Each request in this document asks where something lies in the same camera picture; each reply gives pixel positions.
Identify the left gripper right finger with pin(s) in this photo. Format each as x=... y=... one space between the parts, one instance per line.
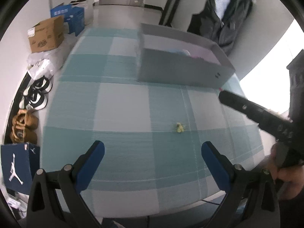
x=228 y=179

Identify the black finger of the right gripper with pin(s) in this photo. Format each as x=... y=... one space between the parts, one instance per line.
x=242 y=105

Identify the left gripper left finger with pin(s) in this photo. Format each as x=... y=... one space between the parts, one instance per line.
x=75 y=178

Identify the person's right hand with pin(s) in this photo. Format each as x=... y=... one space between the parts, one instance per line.
x=292 y=176

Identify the blue Jordan shoe box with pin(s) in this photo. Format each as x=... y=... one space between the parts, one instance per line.
x=19 y=165

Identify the brown shoe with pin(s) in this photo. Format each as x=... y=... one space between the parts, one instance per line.
x=23 y=136
x=24 y=119

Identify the small yellow hair clip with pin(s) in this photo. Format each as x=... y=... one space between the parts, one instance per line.
x=179 y=128

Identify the teal checked tablecloth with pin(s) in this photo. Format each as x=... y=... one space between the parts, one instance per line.
x=148 y=167

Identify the black and white sneaker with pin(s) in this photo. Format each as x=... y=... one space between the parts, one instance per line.
x=40 y=86

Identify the white plastic bag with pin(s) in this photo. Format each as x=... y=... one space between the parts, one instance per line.
x=47 y=63

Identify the dark jacket striped lining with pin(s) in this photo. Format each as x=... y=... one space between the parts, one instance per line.
x=220 y=21

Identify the grey open storage box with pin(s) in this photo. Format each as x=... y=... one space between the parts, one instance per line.
x=172 y=56

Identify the brown cardboard box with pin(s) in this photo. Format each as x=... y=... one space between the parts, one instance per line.
x=46 y=35

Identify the blue cardboard box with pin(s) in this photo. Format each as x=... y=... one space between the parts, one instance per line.
x=77 y=23
x=62 y=10

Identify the black coat rack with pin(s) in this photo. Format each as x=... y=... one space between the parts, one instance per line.
x=169 y=12

